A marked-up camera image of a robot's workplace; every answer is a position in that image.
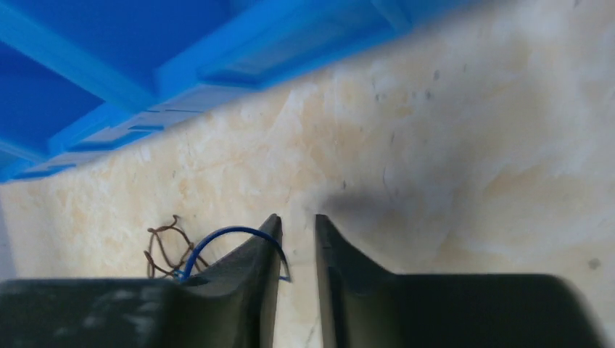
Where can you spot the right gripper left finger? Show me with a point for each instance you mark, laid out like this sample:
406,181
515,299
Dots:
232,303

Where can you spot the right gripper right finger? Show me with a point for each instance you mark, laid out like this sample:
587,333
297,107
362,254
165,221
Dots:
364,305

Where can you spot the blue three-compartment bin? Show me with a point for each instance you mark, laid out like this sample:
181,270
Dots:
80,79

